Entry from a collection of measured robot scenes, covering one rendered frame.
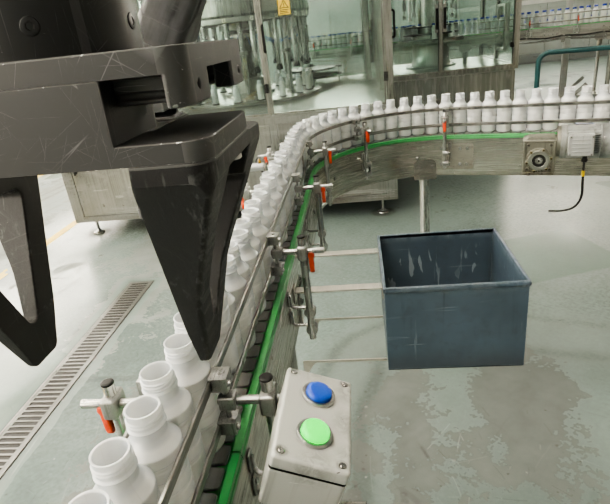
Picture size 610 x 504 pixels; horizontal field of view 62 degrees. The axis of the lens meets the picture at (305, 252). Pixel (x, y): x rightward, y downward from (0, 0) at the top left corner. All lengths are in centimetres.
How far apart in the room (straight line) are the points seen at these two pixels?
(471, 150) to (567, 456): 125
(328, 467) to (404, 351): 72
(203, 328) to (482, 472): 191
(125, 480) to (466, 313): 85
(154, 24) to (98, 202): 417
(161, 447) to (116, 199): 418
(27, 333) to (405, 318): 103
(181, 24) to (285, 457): 46
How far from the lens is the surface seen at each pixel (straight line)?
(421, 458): 207
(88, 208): 482
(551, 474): 209
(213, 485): 68
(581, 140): 218
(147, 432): 55
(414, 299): 116
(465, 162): 238
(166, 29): 61
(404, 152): 236
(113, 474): 51
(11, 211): 21
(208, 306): 16
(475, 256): 147
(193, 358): 64
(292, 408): 57
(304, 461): 53
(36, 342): 21
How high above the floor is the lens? 149
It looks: 24 degrees down
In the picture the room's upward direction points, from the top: 7 degrees counter-clockwise
